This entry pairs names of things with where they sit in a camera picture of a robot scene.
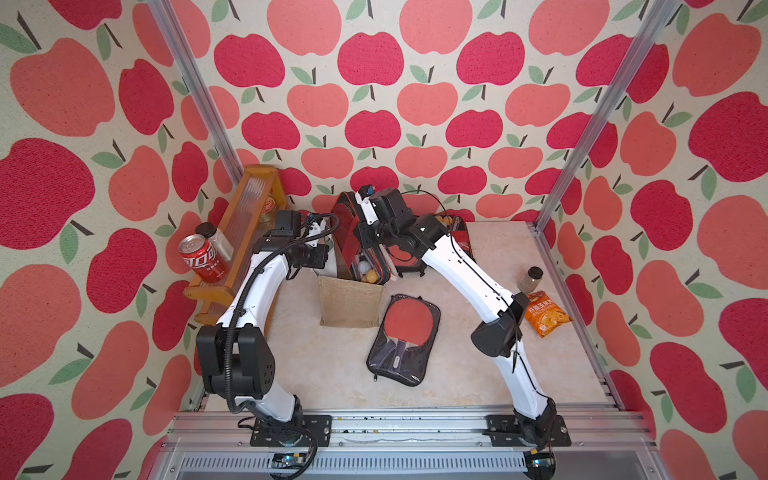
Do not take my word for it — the ping pong paddle case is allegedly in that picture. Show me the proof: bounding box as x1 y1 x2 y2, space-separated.
331 192 391 285
366 294 441 387
387 245 427 277
436 214 474 258

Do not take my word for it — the burlap canvas tote bag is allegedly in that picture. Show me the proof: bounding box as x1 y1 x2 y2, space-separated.
315 227 385 328

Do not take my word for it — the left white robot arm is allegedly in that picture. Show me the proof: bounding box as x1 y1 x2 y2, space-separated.
196 241 330 427

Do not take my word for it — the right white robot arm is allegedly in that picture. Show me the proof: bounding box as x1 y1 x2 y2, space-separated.
371 214 557 445

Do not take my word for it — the small round tin can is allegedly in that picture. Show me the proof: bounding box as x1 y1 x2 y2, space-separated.
259 195 278 224

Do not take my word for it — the wooden shelf rack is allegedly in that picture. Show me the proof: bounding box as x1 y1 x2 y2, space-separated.
184 165 287 325

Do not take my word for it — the clear jar black lid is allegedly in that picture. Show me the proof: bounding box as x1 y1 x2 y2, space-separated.
195 222 234 263

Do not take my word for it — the red soda can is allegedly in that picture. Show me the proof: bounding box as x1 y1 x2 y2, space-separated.
178 234 229 283

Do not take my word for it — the brown spice jar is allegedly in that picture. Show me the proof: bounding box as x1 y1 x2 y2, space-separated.
517 266 544 295

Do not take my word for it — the orange snack packet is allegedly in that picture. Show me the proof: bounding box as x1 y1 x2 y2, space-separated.
525 291 571 338

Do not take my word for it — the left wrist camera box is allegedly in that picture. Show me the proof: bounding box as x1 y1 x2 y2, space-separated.
272 210 302 239

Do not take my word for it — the black corrugated cable conduit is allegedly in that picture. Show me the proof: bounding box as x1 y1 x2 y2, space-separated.
221 212 341 480

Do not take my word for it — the left aluminium frame post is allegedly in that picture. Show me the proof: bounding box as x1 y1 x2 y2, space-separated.
148 0 244 182

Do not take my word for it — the aluminium frame post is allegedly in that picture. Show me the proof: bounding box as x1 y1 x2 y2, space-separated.
532 0 682 237
148 0 244 182

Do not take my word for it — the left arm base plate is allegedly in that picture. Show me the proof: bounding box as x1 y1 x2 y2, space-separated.
250 415 333 448

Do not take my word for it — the front aluminium rail frame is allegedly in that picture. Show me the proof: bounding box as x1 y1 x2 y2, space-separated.
147 404 671 479

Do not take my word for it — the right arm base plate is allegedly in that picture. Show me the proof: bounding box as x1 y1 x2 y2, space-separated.
482 415 572 449

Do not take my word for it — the right aluminium frame post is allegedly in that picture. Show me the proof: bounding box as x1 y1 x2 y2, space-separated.
532 0 682 237

